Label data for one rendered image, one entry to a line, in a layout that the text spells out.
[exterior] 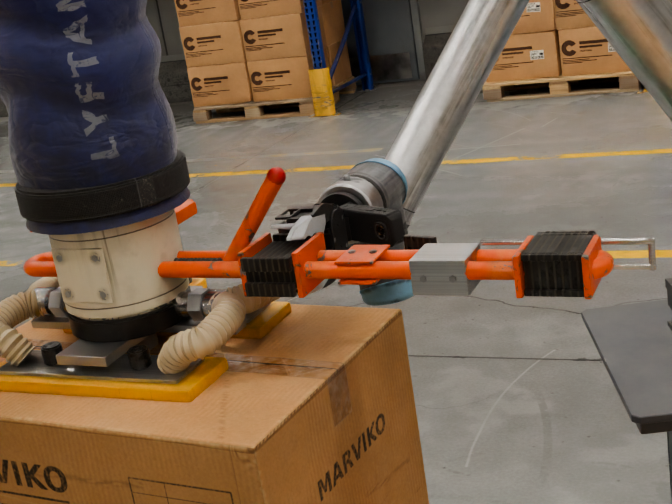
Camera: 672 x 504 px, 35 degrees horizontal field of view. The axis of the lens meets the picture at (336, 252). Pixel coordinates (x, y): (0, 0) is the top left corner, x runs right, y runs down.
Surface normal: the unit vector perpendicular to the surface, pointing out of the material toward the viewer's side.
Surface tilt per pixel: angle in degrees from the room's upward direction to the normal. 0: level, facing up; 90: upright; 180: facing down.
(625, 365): 0
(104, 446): 90
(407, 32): 90
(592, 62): 92
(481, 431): 0
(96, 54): 70
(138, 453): 90
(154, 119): 77
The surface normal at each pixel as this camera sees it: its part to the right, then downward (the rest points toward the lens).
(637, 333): -0.15, -0.94
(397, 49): -0.38, 0.33
